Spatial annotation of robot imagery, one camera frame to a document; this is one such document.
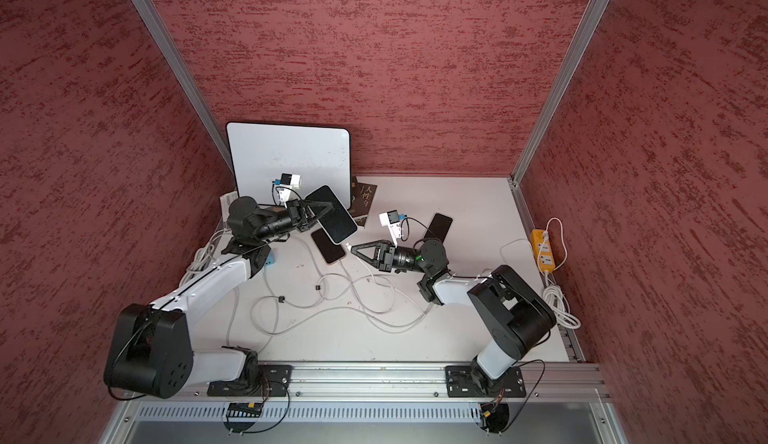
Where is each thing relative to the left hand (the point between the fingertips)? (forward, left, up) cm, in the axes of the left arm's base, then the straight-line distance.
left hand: (331, 211), depth 72 cm
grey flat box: (+26, +49, -29) cm, 62 cm away
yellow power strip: (+4, -64, -26) cm, 69 cm away
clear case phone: (-1, 0, 0) cm, 1 cm away
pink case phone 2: (+15, -32, -28) cm, 45 cm away
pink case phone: (+5, +6, -29) cm, 30 cm away
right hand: (-9, -5, -6) cm, 12 cm away
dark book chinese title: (+28, -3, -29) cm, 41 cm away
